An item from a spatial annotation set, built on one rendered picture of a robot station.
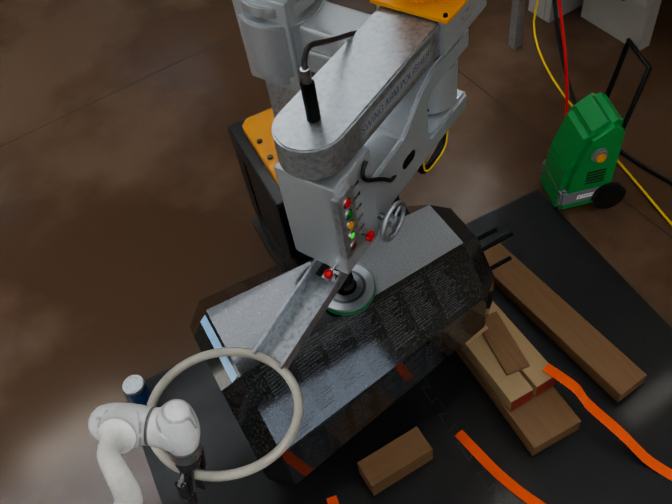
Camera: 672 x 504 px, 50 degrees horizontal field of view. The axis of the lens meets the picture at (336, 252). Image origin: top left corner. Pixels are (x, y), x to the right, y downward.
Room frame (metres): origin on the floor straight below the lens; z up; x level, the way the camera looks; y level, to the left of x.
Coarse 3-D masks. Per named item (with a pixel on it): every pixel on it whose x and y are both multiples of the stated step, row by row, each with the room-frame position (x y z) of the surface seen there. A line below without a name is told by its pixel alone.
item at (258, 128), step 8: (264, 112) 2.63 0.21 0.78; (272, 112) 2.61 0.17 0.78; (248, 120) 2.59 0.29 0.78; (256, 120) 2.58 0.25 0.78; (264, 120) 2.57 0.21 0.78; (272, 120) 2.56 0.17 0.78; (248, 128) 2.54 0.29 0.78; (256, 128) 2.53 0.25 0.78; (264, 128) 2.52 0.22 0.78; (248, 136) 2.49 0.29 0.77; (256, 136) 2.47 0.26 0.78; (264, 136) 2.46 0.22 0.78; (272, 136) 2.45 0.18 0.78; (256, 144) 2.42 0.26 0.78; (264, 144) 2.41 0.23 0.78; (272, 144) 2.40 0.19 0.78; (264, 152) 2.36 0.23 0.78; (272, 152) 2.35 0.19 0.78; (264, 160) 2.31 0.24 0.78; (272, 160) 2.30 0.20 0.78; (272, 168) 2.25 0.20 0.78; (272, 176) 2.23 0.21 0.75
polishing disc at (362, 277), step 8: (352, 272) 1.57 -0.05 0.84; (360, 272) 1.56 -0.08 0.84; (368, 272) 1.56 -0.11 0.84; (328, 280) 1.56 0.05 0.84; (360, 280) 1.53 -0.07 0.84; (368, 280) 1.52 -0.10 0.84; (360, 288) 1.49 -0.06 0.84; (368, 288) 1.49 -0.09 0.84; (336, 296) 1.48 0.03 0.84; (344, 296) 1.47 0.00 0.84; (352, 296) 1.46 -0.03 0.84; (360, 296) 1.46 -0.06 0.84; (368, 296) 1.45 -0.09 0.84; (336, 304) 1.44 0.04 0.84; (344, 304) 1.44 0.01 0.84; (352, 304) 1.43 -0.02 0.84; (360, 304) 1.42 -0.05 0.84; (344, 312) 1.41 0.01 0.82
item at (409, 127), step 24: (456, 48) 1.93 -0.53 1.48; (432, 72) 1.82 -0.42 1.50; (408, 96) 1.77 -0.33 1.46; (384, 120) 1.75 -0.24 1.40; (408, 120) 1.72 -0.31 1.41; (432, 120) 1.89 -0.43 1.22; (384, 144) 1.66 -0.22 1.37; (408, 144) 1.69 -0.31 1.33; (432, 144) 1.81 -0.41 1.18; (384, 168) 1.58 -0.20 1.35; (408, 168) 1.68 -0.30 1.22; (384, 192) 1.57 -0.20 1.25
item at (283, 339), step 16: (304, 288) 1.43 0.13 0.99; (320, 288) 1.42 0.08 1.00; (336, 288) 1.39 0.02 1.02; (288, 304) 1.36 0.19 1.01; (304, 304) 1.37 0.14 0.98; (320, 304) 1.33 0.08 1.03; (288, 320) 1.33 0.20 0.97; (304, 320) 1.31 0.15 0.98; (272, 336) 1.28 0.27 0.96; (288, 336) 1.27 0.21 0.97; (304, 336) 1.24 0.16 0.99; (256, 352) 1.22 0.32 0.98; (272, 352) 1.23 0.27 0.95; (288, 352) 1.19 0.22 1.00
